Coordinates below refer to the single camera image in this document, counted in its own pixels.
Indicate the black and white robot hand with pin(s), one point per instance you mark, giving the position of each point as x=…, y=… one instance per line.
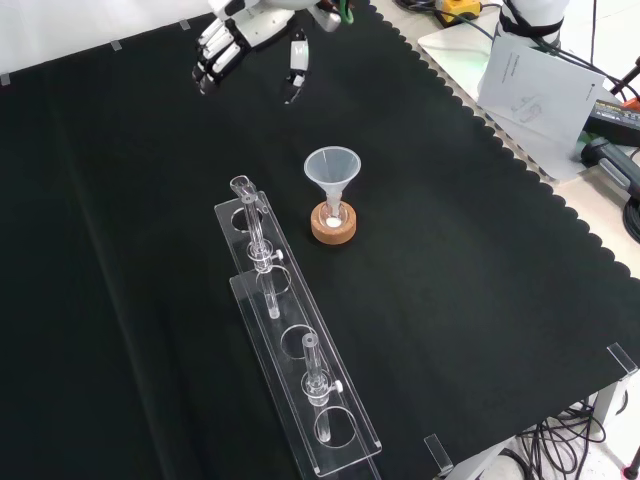
x=260, y=25

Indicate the clear plastic funnel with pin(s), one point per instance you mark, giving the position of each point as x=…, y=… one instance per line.
x=332, y=167

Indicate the clear round-bottom flask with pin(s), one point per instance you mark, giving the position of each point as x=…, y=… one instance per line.
x=334, y=220

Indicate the clear funnel stand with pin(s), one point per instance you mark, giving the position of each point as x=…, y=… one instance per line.
x=300, y=360

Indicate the grey tape piece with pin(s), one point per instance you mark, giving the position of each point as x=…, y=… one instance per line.
x=4, y=80
x=116, y=46
x=185, y=25

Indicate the pale board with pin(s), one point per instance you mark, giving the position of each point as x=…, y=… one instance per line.
x=450, y=55

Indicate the yellow stop button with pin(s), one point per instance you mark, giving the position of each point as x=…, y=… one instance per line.
x=457, y=7

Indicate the black bench cloth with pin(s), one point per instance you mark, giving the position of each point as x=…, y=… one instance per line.
x=150, y=250

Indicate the white paper sheet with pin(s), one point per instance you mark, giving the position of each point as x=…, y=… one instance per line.
x=540, y=90

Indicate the black power adapter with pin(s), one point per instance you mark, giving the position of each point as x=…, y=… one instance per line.
x=612, y=120

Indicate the clear cloth clip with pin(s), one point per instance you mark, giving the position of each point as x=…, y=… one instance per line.
x=622, y=357
x=438, y=454

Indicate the white table leg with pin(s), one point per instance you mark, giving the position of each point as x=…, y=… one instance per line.
x=607, y=405

